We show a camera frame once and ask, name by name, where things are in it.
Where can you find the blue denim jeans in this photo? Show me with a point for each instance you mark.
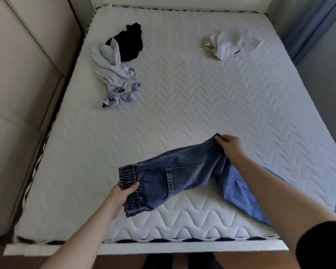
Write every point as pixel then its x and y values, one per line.
pixel 184 173

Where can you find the beige wardrobe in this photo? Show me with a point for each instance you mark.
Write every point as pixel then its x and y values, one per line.
pixel 22 95

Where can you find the white crumpled garment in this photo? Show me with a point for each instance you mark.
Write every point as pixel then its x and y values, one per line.
pixel 231 44

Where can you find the white bed frame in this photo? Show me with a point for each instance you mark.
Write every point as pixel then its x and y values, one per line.
pixel 145 246

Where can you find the person's right fingers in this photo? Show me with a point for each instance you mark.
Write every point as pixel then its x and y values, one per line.
pixel 221 139

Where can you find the black sleeve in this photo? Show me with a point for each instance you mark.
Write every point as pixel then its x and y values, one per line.
pixel 323 246

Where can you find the light blue crumpled shirt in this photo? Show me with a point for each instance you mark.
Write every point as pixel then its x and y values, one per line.
pixel 114 75

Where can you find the person's left thumb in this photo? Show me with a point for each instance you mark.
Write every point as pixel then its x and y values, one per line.
pixel 130 187

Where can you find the person's left forearm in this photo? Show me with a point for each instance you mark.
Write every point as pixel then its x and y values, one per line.
pixel 81 238

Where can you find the white quilted mattress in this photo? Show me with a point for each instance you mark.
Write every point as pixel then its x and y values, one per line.
pixel 182 123

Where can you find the person's right hand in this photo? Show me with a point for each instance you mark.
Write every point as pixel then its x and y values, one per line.
pixel 231 147

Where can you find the blue curtain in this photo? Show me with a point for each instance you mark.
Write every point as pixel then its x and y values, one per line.
pixel 310 25

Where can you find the person's right forearm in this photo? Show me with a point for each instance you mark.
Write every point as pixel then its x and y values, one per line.
pixel 274 196

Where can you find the person's left hand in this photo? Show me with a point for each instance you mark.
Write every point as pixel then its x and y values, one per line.
pixel 119 197

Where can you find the black garment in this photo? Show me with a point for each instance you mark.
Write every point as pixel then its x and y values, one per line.
pixel 128 43

